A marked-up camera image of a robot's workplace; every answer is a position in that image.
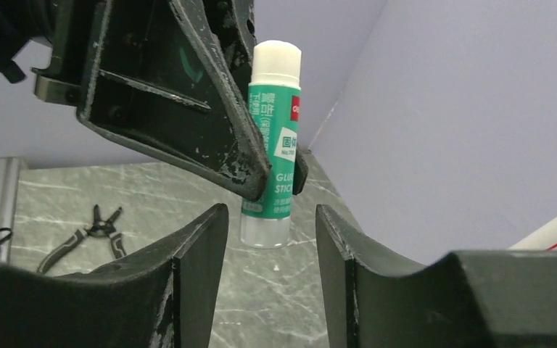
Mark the black handled pliers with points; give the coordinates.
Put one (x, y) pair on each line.
(99, 229)

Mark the green white glue stick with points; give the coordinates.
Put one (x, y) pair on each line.
(274, 104)

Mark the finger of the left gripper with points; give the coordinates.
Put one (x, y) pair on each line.
(233, 22)
(169, 79)

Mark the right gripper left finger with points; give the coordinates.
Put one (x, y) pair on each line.
(162, 295)

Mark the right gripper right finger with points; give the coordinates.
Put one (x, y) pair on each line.
(375, 297)

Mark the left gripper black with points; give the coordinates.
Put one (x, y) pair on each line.
(66, 27)

